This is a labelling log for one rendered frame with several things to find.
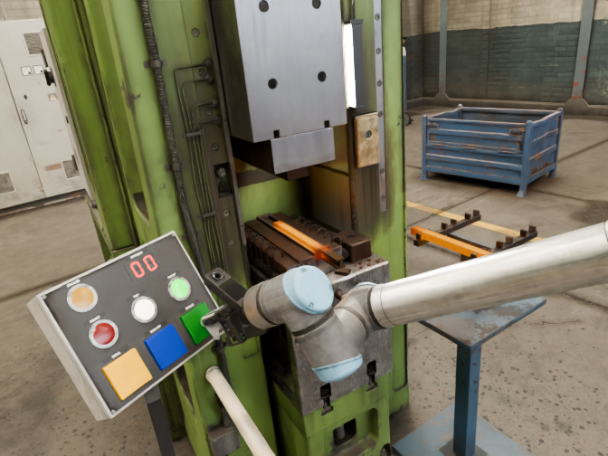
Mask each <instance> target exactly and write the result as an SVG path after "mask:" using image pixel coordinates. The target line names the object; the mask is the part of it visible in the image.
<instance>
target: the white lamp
mask: <svg viewBox="0 0 608 456"><path fill-rule="evenodd" d="M154 311H155V308H154V305H153V304H152V302H151V301H149V300H147V299H142V300H140V301H139V302H138V303H137V304H136V306H135V312H136V314H137V316H138V317H139V318H142V319H149V318H151V317H152V316H153V314H154Z"/></svg>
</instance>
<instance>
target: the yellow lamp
mask: <svg viewBox="0 0 608 456"><path fill-rule="evenodd" d="M93 300H94V295H93V292H92V291H91V290H90V289H88V288H85V287H79V288H77V289H75V290H74V291H73V292H72V294H71V302H72V304H73V305H74V306H75V307H77V308H79V309H85V308H88V307H89V306H90V305H91V304H92V303H93Z"/></svg>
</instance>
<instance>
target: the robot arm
mask: <svg viewBox="0 0 608 456"><path fill-rule="evenodd" d="M604 283H608V221H607V222H604V223H599V224H595V225H592V226H588V227H585V228H582V229H579V230H575V231H572V232H569V233H563V234H559V235H557V236H553V237H549V238H546V239H543V240H540V241H536V242H531V243H527V244H524V245H520V246H518V247H514V248H511V249H507V250H504V251H501V252H495V253H492V254H489V255H485V256H481V257H479V258H475V259H472V260H468V261H463V262H459V263H456V264H452V265H450V266H446V267H443V268H440V269H436V270H433V271H427V272H424V273H421V274H417V275H413V276H411V277H407V278H404V279H400V280H395V281H391V282H388V283H385V284H375V283H372V282H363V283H360V284H358V285H356V286H355V287H354V288H352V289H351V290H350V291H349V292H348V293H347V294H346V296H345V297H344V298H343V299H342V300H341V301H340V302H339V303H338V304H337V305H336V306H335V307H334V308H332V306H331V304H332V302H333V297H334V293H333V290H332V286H331V283H330V281H329V279H328V277H327V276H326V275H325V273H324V272H322V271H321V270H319V269H318V268H316V267H313V266H301V267H298V268H293V269H291V270H289V271H287V272H285V273H283V274H281V275H279V276H277V277H274V278H272V279H270V280H266V281H264V282H262V283H259V284H257V285H254V286H252V287H251V288H249V289H248V290H247V289H245V288H244V287H243V286H242V285H241V284H240V283H239V282H237V281H236V280H235V279H233V278H232V277H231V276H230V275H229V274H227V273H226V272H225V271H223V270H222V269H221V268H216V269H214V270H212V271H210V272H209V273H207V274H205V277H204V285H205V286H206V287H207V288H208V289H210V290H211V291H212V292H213V293H214V294H216V295H217V296H218V297H219V298H220V299H222V300H223V301H224V302H225V303H226V304H224V305H222V306H221V307H220V308H218V309H215V310H213V311H212V312H210V313H208V314H206V315H205V316H203V317H202V319H201V322H200V323H201V325H202V326H203V327H206V328H207V330H208V331H209V332H210V334H211V335H212V336H213V337H214V339H216V340H219V339H220V335H219V329H221V328H223V330H224V332H225V334H226V336H227V337H225V340H226V342H227V343H228V345H229V347H232V346H236V345H239V344H242V343H244V342H245V341H246V340H247V339H249V338H251V337H257V336H260V335H263V334H266V333H267V332H268V331H269V330H270V329H271V328H273V327H275V326H278V325H281V324H285V323H286V324H287V326H288V328H289V330H290V332H291V334H292V335H293V336H294V338H295V339H296V341H297V343H298V344H299V347H300V349H301V350H302V352H303V354H304V355H305V357H306V358H307V359H308V361H309V363H310V365H311V367H312V368H311V369H312V370H313V371H314V372H315V373H316V375H317V376H318V378H319V380H321V381H322V382H325V383H332V382H336V381H339V380H341V379H343V378H345V377H347V376H349V375H351V374H353V373H354V372H355V371H356V370H357V369H358V368H359V367H360V366H361V365H362V362H363V359H362V356H361V354H359V353H358V350H359V348H360V347H361V346H363V344H364V343H365V341H366V340H367V339H368V337H369V336H370V335H371V334H372V333H373V332H374V331H377V330H382V329H387V328H392V327H394V326H398V325H403V324H407V323H412V322H416V321H421V320H426V319H430V318H438V317H442V316H447V315H451V314H456V313H461V312H465V311H470V310H474V309H483V308H487V307H492V306H497V305H501V304H505V303H509V302H514V301H519V300H523V299H532V298H536V297H541V296H545V295H550V294H555V293H559V292H564V291H569V290H577V289H581V288H585V287H590V286H594V285H599V284H604ZM244 336H245V338H243V337H244ZM229 337H230V338H232V339H233V341H236V340H238V343H235V344H233V343H232V341H231V340H230V338H229Z"/></svg>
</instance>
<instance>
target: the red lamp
mask: <svg viewBox="0 0 608 456"><path fill-rule="evenodd" d="M114 337H115V329H114V327H112V326H111V325H110V324H109V323H100V324H99V325H98V326H96V327H95V328H94V330H93V338H94V340H95V341H96V342H97V343H98V344H100V345H107V344H109V343H110V342H112V340H113V339H114Z"/></svg>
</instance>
